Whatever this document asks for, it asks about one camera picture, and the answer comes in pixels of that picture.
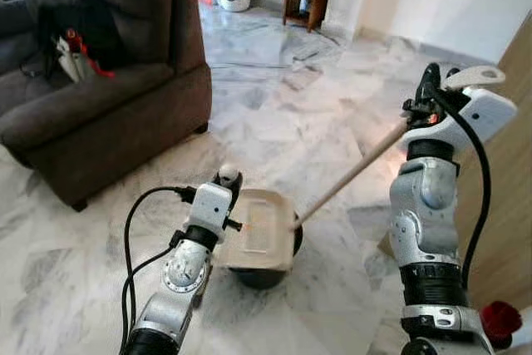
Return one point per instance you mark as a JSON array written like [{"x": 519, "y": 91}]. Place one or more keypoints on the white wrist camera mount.
[
  {"x": 209, "y": 209},
  {"x": 482, "y": 114}
]

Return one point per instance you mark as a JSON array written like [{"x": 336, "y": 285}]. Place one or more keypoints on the brown bottle with red cap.
[{"x": 501, "y": 322}]

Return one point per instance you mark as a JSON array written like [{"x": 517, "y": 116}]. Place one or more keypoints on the brown fabric sofa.
[{"x": 125, "y": 114}]

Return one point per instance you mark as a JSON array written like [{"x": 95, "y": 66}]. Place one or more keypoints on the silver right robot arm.
[{"x": 424, "y": 205}]

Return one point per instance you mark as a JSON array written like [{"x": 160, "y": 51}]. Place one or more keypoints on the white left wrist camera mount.
[{"x": 209, "y": 209}]

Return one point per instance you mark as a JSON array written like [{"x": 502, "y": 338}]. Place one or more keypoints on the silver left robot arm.
[{"x": 179, "y": 280}]

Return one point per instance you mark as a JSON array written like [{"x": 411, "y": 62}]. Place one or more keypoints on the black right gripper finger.
[{"x": 429, "y": 82}]

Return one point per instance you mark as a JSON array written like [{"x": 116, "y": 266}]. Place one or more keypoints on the black bag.
[{"x": 104, "y": 35}]

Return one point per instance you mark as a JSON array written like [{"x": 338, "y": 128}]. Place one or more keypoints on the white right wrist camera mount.
[{"x": 482, "y": 114}]

